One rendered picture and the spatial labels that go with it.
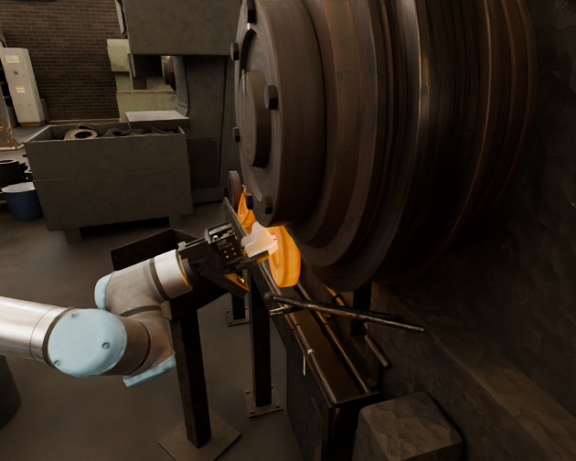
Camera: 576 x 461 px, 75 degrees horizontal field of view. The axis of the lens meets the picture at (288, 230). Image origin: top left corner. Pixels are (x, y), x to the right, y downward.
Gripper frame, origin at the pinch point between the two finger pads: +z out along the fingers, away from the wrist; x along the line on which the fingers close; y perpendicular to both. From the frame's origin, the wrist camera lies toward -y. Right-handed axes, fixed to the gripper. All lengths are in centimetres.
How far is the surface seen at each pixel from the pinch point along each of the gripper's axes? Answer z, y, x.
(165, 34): -4, 57, 238
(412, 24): 10, 35, -40
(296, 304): -4.3, 6.9, -29.8
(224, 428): -37, -76, 26
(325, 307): -1.0, 5.5, -31.1
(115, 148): -64, -1, 214
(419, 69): 9, 32, -42
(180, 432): -51, -72, 29
